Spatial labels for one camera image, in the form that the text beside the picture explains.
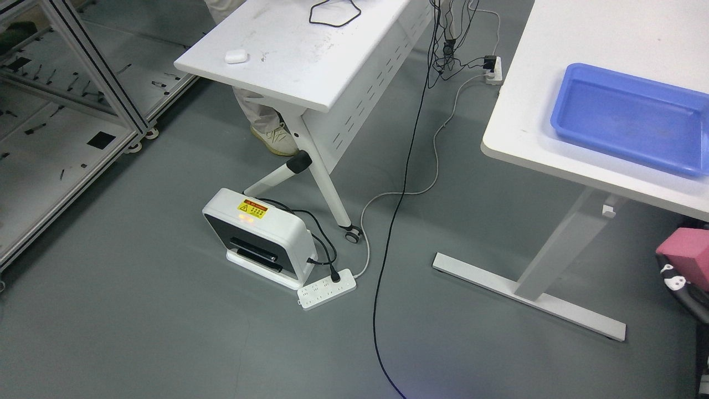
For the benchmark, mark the white folding table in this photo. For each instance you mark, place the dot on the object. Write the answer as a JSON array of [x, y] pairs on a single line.
[[322, 68]]

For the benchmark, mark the aluminium frame rack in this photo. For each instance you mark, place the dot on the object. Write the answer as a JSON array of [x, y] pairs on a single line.
[[83, 82]]

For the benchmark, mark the pink foam block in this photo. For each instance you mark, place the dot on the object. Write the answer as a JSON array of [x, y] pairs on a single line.
[[687, 250]]

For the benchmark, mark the blue plastic tray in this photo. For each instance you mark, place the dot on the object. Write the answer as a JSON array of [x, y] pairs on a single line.
[[639, 120]]

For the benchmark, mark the white earbuds case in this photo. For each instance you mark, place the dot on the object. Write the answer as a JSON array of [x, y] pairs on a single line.
[[236, 56]]

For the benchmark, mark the white standing desk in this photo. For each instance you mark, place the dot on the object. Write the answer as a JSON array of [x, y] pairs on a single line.
[[661, 40]]

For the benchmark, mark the person's beige shoe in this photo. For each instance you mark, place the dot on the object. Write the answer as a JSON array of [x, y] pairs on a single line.
[[279, 141]]

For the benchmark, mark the white charging station device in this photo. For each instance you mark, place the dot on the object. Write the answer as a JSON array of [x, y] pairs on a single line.
[[262, 238]]

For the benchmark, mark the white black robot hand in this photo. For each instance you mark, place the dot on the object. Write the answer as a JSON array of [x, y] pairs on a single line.
[[687, 294]]

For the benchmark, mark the white power strip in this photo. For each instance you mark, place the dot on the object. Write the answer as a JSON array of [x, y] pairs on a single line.
[[494, 71], [316, 294]]

